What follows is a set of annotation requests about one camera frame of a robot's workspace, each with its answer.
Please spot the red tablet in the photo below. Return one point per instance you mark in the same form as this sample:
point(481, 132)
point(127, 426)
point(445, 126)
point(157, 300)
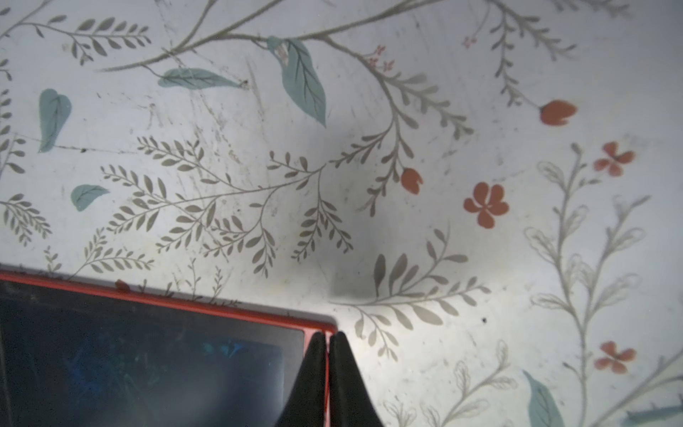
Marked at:
point(74, 354)

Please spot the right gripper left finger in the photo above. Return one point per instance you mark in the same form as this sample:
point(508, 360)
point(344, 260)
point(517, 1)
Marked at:
point(306, 404)

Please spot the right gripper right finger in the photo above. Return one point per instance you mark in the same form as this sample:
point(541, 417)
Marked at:
point(350, 403)

